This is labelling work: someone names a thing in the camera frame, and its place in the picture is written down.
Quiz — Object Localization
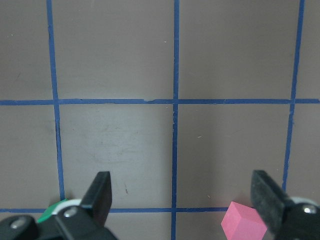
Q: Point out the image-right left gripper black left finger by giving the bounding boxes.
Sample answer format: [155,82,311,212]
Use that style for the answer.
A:
[54,171,117,240]

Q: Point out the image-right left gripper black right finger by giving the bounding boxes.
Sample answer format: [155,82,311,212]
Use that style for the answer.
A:
[250,170,320,240]

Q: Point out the green foam cube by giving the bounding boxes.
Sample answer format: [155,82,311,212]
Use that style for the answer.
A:
[36,198,68,224]

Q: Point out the pink foam cube centre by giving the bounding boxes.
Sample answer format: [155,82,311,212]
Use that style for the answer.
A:
[221,201,268,240]

